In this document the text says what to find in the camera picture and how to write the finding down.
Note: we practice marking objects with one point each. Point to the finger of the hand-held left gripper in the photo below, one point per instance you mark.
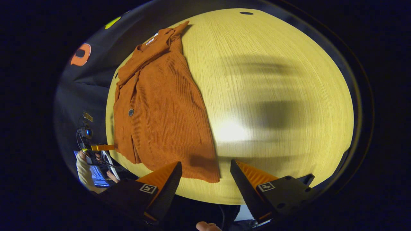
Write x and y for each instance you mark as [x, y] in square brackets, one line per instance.
[102, 147]

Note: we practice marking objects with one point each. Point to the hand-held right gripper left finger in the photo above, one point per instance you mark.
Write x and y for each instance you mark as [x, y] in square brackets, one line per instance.
[167, 192]

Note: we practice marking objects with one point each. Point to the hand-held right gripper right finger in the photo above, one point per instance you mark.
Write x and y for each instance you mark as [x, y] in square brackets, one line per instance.
[247, 192]

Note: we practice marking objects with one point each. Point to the orange button-up jacket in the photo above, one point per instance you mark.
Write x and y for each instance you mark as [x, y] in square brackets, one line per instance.
[160, 112]

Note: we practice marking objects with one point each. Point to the white side desk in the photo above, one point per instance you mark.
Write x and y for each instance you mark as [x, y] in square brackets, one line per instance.
[109, 160]

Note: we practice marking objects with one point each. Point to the computer monitor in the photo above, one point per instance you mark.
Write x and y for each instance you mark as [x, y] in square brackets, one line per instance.
[99, 176]

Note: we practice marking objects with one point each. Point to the black backdrop cloth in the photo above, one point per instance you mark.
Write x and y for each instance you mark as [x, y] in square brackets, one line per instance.
[90, 80]

